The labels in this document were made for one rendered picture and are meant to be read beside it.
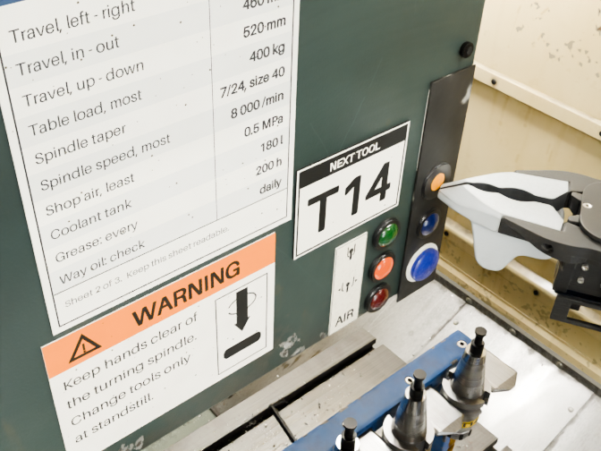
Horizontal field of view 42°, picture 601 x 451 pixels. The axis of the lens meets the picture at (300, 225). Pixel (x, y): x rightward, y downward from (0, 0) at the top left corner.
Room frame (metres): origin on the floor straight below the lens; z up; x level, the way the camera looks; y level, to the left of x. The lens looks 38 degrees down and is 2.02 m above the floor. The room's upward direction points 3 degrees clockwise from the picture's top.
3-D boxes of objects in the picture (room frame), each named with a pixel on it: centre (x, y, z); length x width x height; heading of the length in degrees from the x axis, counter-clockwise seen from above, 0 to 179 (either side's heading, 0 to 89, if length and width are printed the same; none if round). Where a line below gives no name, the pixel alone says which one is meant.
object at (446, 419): (0.64, -0.19, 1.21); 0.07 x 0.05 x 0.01; 42
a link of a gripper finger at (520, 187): (0.48, -0.15, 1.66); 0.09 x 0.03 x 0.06; 72
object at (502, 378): (0.71, -0.27, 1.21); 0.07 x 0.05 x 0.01; 42
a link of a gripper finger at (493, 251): (0.45, -0.14, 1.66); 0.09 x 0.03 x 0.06; 72
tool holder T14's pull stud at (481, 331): (0.68, -0.23, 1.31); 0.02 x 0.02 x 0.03
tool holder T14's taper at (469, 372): (0.68, -0.23, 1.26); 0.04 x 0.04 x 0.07
